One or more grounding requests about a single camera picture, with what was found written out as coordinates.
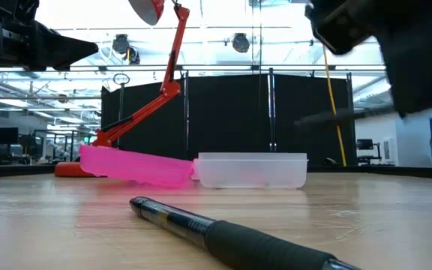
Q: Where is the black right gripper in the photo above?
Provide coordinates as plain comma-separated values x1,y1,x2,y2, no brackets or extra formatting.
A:
369,0,432,119

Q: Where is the pink translucent box half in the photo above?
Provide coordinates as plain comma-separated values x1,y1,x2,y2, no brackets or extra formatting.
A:
79,144,196,190

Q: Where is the clear translucent box half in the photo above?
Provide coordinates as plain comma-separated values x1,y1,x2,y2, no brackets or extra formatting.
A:
191,151,310,190

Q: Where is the black gel pen rubber grip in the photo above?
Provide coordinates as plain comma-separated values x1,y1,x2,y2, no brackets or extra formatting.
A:
129,196,363,270

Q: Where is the black round ceiling device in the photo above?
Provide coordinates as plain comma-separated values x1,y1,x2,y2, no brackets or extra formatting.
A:
230,32,251,54
111,33,142,66

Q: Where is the small black computer monitor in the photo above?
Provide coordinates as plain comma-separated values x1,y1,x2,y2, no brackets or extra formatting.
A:
356,138,376,152

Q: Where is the black curtain panel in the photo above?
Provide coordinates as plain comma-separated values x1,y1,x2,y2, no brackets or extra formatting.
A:
274,73,358,167
100,76,187,161
187,73,272,158

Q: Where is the large black computer monitor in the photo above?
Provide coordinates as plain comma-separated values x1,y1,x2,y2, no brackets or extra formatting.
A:
0,126,20,146

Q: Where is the red articulated desk lamp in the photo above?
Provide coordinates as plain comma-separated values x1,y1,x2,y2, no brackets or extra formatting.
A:
53,0,191,179

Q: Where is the white wall box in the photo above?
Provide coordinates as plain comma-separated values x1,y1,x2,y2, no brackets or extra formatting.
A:
382,137,395,163

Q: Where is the black stand with ring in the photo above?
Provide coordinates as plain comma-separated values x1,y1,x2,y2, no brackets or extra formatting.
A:
112,72,131,149

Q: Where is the black table border rail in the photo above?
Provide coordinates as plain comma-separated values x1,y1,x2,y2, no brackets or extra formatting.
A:
0,163,432,181

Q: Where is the yellow hanging cable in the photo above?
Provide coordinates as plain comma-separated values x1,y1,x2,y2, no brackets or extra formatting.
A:
322,43,348,167

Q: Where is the black metal frame workstation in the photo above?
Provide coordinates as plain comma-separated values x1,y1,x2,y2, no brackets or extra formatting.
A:
17,129,92,165

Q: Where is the overhead metal frame bar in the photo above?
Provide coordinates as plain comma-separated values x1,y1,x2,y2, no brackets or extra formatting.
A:
0,64,388,73

